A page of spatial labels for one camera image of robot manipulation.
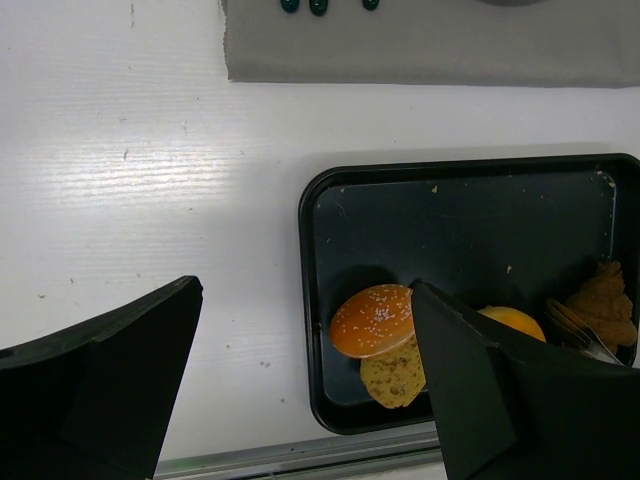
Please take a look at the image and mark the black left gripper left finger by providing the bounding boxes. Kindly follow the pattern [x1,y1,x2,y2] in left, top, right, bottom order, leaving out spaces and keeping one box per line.
[1,276,203,479]

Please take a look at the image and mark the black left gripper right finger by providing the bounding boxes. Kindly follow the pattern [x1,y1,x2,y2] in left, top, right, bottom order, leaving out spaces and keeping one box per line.
[411,282,639,479]

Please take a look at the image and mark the orange bagel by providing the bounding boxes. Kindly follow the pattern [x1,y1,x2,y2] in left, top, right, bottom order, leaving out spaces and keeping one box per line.
[478,306,546,342]

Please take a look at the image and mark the metal food tongs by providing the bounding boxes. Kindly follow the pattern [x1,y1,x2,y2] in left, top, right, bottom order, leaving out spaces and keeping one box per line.
[545,299,623,366]

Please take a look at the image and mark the small oval bread slice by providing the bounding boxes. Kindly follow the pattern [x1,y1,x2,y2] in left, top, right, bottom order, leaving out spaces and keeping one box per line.
[359,335,427,409]

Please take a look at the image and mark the brown croissant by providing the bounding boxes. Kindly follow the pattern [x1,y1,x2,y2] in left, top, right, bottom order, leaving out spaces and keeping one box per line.
[565,261,638,353]

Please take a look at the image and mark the sesame bun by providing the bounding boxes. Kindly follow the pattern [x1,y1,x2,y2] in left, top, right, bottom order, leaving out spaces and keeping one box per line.
[329,284,415,359]

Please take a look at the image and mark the black baking tray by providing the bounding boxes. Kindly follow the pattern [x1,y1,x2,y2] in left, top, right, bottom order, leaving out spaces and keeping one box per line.
[298,153,639,435]

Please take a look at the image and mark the grey cloth placemat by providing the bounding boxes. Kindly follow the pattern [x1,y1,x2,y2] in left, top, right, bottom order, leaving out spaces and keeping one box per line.
[222,1,639,88]

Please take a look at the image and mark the white plate teal red rim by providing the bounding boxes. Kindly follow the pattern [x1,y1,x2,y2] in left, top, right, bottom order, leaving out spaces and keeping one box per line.
[480,0,544,8]

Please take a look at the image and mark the aluminium front rail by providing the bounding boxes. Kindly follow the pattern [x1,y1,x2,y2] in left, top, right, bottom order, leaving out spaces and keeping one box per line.
[154,430,442,479]

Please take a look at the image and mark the gold knife green handle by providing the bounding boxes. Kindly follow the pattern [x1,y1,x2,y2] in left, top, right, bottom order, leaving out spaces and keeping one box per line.
[362,0,380,11]

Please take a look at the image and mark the gold spoon green handle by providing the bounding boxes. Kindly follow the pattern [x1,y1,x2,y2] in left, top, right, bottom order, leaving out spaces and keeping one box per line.
[280,0,300,14]

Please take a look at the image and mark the gold fork green handle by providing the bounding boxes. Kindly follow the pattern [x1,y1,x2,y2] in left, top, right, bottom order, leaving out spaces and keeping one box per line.
[309,0,329,17]

